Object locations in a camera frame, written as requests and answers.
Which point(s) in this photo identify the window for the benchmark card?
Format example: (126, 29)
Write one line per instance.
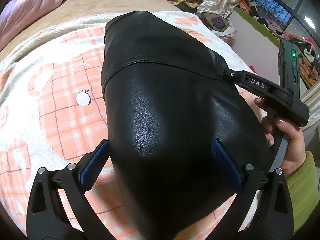
(300, 17)

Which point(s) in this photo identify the black leather jacket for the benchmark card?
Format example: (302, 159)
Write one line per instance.
(179, 134)

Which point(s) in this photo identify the green sleeve forearm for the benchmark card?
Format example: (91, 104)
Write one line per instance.
(303, 187)

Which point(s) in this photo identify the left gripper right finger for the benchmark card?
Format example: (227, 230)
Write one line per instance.
(262, 207)

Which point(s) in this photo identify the white and orange blanket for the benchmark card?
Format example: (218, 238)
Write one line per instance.
(53, 112)

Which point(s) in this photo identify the clothes on window sill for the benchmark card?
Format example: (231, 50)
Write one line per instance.
(308, 60)

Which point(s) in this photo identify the bag of clothes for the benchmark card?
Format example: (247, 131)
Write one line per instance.
(220, 26)

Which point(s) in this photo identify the person's right hand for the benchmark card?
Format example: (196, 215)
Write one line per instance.
(295, 154)

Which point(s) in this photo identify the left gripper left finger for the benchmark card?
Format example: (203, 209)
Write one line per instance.
(46, 216)

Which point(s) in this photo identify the pink quilt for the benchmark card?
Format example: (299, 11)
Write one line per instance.
(19, 14)

